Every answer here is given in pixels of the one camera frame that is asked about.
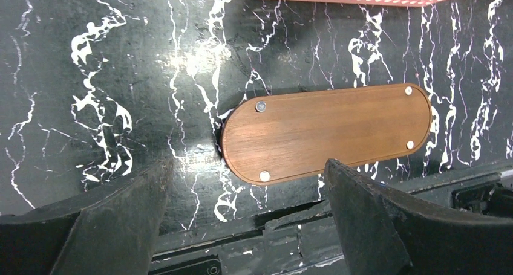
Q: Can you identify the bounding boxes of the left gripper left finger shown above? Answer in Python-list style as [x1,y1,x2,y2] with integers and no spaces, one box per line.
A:
[1,158,174,274]

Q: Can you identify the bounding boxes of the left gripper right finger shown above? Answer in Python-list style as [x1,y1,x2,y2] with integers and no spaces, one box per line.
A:
[324,159,512,274]

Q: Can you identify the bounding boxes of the brown wooden oval tray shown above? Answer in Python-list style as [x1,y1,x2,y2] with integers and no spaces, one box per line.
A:
[220,83,433,186]

